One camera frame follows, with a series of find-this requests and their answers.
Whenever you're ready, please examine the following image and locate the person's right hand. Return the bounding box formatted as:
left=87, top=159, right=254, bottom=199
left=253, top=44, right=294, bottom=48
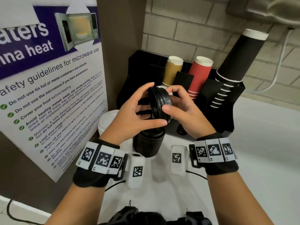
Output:
left=162, top=85, right=217, bottom=139

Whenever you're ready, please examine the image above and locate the person's left hand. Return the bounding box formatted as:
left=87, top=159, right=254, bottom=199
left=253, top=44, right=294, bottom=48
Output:
left=101, top=82, right=168, bottom=146

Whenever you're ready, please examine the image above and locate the black cup holder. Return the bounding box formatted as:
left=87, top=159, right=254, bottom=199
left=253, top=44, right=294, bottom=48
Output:
left=116, top=50, right=246, bottom=138

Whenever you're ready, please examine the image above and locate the person's left forearm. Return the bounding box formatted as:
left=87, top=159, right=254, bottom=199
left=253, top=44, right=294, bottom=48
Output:
left=44, top=184, right=106, bottom=225

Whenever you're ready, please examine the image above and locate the person's right forearm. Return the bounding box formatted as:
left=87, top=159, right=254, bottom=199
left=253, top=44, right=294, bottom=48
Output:
left=206, top=171, right=275, bottom=225

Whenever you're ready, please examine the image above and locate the stack of red paper cups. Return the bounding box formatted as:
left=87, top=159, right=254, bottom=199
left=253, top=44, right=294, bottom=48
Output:
left=187, top=56, right=213, bottom=101

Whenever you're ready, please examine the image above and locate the stack of gold paper cups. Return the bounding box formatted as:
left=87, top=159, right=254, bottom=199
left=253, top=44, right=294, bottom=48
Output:
left=162, top=55, right=184, bottom=87

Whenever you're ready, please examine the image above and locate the black right wrist marker band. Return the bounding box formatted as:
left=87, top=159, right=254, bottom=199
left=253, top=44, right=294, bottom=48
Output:
left=188, top=132, right=239, bottom=175

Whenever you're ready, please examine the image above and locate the black wrist marker band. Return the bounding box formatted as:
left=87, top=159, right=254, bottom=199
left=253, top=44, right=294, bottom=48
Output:
left=72, top=138, right=129, bottom=188
left=188, top=132, right=239, bottom=175

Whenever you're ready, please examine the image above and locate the black left wrist marker band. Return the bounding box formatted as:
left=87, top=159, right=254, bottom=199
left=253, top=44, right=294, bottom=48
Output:
left=72, top=138, right=129, bottom=188

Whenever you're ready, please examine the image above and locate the stack of black paper cups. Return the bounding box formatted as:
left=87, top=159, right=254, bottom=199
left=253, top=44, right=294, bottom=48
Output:
left=210, top=28, right=269, bottom=108

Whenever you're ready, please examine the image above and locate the microwave safety poster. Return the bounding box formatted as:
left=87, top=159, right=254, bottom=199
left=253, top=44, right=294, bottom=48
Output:
left=0, top=0, right=108, bottom=183

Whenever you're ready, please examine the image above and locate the black chest harness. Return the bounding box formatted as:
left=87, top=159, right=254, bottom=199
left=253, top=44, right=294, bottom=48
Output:
left=103, top=205, right=213, bottom=225

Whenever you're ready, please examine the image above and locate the black camera cable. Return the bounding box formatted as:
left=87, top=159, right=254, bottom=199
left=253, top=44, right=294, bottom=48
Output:
left=186, top=170, right=208, bottom=180
left=105, top=180, right=127, bottom=192

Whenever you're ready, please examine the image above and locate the white wall cable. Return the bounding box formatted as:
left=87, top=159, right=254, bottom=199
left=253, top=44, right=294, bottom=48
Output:
left=246, top=29, right=295, bottom=93

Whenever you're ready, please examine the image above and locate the grey wall-mounted appliance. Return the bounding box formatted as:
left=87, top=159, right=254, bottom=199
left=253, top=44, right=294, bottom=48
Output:
left=226, top=0, right=300, bottom=28

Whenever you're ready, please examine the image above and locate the black power cable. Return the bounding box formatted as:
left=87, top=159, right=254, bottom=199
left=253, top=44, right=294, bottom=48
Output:
left=6, top=199, right=47, bottom=225

